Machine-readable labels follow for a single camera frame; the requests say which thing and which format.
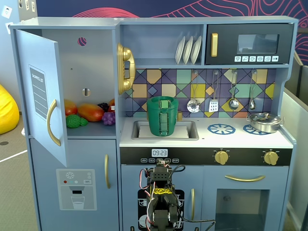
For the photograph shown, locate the blue dishwasher door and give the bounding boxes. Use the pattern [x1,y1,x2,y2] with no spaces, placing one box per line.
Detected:
[121,165,204,231]

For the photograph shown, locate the steel serving spoon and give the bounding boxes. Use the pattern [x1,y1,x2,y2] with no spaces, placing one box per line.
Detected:
[248,69,257,111]

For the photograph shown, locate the black toy microwave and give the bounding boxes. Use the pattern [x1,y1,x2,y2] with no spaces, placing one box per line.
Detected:
[205,23,295,65]

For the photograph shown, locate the steel ladle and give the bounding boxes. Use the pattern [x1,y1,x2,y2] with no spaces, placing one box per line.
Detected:
[228,69,240,111]

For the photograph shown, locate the white toy plate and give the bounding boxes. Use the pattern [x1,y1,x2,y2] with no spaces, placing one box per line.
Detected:
[190,35,203,64]
[175,36,186,65]
[182,36,194,65]

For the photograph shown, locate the blue fridge door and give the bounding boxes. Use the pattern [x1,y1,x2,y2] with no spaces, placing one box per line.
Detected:
[14,29,68,167]

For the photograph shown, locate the gold straight freezer handle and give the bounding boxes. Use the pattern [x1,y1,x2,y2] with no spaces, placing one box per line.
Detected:
[104,154,111,189]

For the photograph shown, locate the steel slotted spatula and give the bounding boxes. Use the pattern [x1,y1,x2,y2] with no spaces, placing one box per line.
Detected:
[208,70,219,113]

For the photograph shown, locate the green toy broccoli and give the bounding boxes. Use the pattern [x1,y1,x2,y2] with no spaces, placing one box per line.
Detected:
[65,114,89,129]

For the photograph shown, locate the black dishwasher sticker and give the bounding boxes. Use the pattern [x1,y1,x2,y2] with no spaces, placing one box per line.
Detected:
[137,189,185,231]

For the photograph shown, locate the steel cooking pot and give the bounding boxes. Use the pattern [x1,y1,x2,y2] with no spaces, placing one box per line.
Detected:
[246,115,285,134]

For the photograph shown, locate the gold curved fridge handle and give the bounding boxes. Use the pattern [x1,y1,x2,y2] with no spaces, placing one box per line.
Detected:
[46,99,62,147]

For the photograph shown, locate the purple toy grapes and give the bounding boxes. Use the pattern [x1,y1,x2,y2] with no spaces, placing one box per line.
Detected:
[101,112,116,126]

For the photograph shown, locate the white wall socket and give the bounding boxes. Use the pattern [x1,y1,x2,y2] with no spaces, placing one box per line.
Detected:
[0,5,13,19]

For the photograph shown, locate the gold oven handle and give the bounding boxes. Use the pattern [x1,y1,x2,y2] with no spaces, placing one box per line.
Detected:
[224,175,266,183]

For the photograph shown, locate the gold stove knob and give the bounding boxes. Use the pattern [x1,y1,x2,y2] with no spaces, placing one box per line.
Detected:
[263,151,280,166]
[214,150,230,166]

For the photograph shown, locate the grey water dispenser sticker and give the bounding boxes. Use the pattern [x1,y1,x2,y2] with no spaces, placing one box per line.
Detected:
[56,168,98,211]

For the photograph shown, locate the grey partition panel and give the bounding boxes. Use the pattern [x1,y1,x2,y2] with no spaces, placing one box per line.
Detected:
[280,51,308,231]

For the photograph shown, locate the blue freezer door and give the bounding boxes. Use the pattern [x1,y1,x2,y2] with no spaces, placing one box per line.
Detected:
[29,139,120,231]

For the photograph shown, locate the steel pot lid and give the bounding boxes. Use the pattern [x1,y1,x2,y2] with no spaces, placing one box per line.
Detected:
[249,112,281,124]

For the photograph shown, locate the grey sink basin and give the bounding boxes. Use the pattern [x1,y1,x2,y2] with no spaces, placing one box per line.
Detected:
[131,120,200,141]

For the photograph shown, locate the blue oven door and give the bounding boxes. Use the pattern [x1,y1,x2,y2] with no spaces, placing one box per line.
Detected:
[203,166,290,231]

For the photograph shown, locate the large toy mango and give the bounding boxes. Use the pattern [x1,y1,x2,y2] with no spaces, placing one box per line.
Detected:
[77,103,105,123]

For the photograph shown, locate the small wrist camera board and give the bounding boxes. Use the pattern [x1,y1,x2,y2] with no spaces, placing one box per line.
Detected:
[156,159,172,168]

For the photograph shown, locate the green printed container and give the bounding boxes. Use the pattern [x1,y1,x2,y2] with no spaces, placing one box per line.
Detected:
[147,105,179,137]

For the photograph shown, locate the grey shopping list sticker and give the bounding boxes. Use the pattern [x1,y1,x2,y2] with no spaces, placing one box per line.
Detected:
[28,64,48,121]

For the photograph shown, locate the small toy mango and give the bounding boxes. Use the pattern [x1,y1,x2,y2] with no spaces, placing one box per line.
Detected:
[64,99,78,117]

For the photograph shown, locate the steel skimmer spoon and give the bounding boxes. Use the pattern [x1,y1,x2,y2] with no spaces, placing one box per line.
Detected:
[187,70,201,113]

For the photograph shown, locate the gold toy telephone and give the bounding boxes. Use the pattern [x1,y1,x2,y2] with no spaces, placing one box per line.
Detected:
[116,42,136,95]

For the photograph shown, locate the blue toy kitchen unit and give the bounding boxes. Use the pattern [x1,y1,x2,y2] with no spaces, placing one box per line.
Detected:
[9,16,299,231]

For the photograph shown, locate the gold dishwasher handle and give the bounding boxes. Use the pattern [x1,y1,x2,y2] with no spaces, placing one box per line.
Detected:
[190,188,195,221]

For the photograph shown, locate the yellow beanbag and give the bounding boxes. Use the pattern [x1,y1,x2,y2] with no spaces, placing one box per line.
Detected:
[0,84,20,135]

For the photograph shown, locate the black power cable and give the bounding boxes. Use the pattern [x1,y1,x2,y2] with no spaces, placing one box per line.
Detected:
[177,213,216,231]

